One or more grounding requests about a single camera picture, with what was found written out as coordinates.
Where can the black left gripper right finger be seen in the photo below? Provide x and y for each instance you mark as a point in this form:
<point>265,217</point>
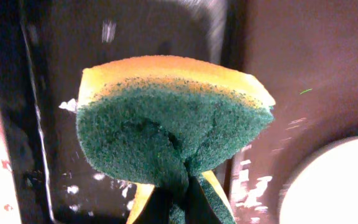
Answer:
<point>197,207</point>

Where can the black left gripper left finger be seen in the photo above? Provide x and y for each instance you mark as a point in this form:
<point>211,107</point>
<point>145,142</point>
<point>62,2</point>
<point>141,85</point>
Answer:
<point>156,209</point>

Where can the green yellow sponge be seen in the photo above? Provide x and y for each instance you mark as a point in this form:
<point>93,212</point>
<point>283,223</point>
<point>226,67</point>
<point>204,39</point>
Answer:
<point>158,120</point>

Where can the white plate pinkish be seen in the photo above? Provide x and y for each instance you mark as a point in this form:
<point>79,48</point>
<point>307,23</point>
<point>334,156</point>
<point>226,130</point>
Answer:
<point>324,189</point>

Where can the brown serving tray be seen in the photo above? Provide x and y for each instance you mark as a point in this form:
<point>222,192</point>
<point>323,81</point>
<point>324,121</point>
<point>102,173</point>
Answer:
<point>306,55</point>

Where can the black small tray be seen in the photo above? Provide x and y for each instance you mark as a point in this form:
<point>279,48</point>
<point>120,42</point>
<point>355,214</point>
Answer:
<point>44,47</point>

